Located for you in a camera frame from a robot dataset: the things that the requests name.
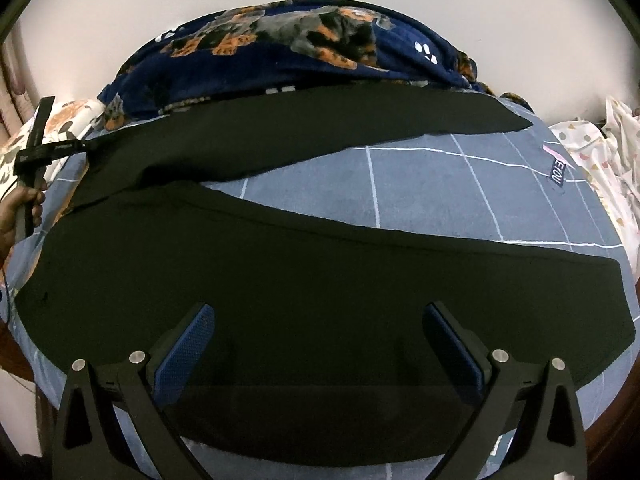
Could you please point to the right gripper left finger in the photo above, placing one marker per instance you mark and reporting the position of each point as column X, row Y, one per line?
column 88, row 441

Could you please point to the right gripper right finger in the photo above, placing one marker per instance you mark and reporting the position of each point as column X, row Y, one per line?
column 549, row 440

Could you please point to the black pants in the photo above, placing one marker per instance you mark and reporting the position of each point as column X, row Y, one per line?
column 318, row 355

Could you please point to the beige curtain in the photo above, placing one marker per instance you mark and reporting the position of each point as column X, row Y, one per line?
column 16, row 104

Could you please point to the white floral pillow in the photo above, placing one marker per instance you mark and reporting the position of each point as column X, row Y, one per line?
column 68, row 120

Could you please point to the navy dog print blanket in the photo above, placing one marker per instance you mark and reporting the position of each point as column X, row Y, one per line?
column 292, row 45

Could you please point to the white patterned cloth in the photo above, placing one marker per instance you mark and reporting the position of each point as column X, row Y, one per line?
column 609, row 158

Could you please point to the brown wooden bed frame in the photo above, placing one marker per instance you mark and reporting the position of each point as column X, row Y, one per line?
column 12, row 358

